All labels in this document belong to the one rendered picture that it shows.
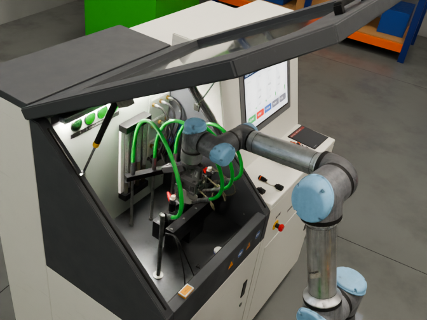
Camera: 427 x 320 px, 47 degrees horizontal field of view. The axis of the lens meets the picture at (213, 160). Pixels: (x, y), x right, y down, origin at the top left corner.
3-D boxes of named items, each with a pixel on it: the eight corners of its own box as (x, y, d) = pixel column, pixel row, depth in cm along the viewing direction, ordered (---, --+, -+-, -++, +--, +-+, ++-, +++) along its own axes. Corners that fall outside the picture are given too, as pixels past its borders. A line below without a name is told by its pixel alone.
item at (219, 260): (170, 341, 167) (174, 312, 157) (161, 334, 168) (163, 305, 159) (259, 242, 211) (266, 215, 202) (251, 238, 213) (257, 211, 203)
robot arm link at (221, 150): (245, 140, 156) (220, 125, 162) (222, 152, 149) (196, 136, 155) (241, 159, 161) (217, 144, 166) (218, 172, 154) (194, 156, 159)
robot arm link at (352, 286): (364, 304, 163) (377, 277, 155) (344, 327, 155) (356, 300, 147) (333, 282, 169) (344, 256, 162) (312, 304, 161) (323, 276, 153)
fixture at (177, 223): (170, 260, 191) (173, 232, 182) (150, 248, 195) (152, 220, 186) (218, 216, 215) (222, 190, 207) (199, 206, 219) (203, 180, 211)
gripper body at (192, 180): (192, 198, 170) (196, 171, 163) (173, 187, 173) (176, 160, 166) (205, 188, 175) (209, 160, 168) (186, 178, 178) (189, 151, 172)
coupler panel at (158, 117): (152, 160, 207) (155, 96, 189) (146, 157, 208) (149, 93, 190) (171, 148, 216) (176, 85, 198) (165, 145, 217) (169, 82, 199)
